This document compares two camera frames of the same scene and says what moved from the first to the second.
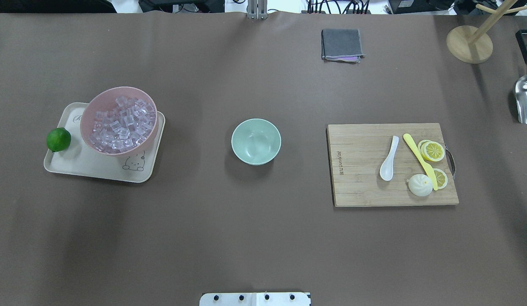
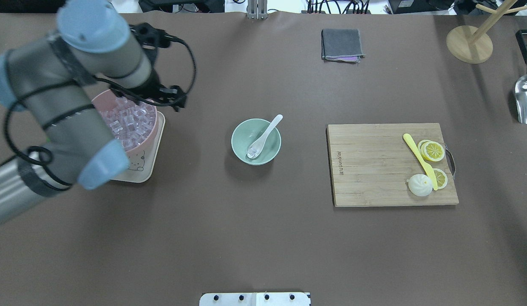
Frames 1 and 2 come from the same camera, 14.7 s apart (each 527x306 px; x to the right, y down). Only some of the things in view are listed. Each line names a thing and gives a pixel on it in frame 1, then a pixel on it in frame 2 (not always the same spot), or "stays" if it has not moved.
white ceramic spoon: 386,168 → 255,148
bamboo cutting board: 358,151 stays
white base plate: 255,299 stays
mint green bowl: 256,142 stays
